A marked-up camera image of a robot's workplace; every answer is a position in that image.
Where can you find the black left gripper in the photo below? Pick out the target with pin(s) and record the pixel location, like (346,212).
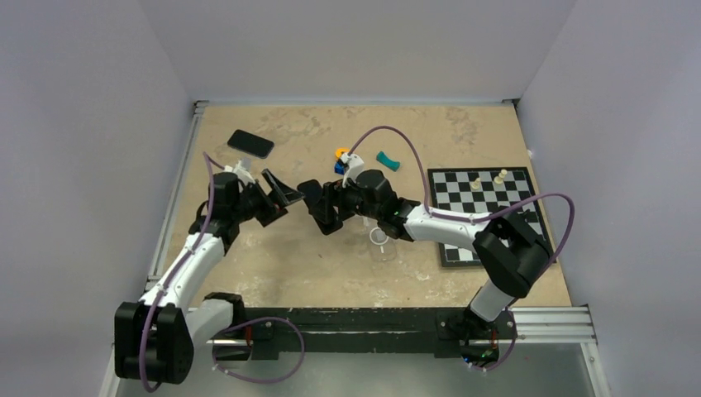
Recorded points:
(271,208)

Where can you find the white chess piece tall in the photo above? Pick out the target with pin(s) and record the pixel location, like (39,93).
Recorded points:
(499,178)

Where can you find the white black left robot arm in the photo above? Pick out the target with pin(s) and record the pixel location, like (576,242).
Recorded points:
(155,338)

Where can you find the black front mounting bar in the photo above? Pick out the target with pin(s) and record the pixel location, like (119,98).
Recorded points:
(356,331)

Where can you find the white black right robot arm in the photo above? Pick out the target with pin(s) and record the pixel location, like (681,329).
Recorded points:
(511,252)

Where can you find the blue toy block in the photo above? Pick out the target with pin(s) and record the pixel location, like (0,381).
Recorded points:
(339,168)

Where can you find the black phone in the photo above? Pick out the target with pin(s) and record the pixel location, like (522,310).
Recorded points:
(312,191)

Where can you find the teal curved toy block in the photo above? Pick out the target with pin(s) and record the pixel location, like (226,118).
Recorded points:
(387,162)

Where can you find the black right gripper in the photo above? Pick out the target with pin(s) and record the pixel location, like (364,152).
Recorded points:
(335,193)

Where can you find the blue phone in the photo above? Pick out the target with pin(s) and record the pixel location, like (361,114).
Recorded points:
(251,144)

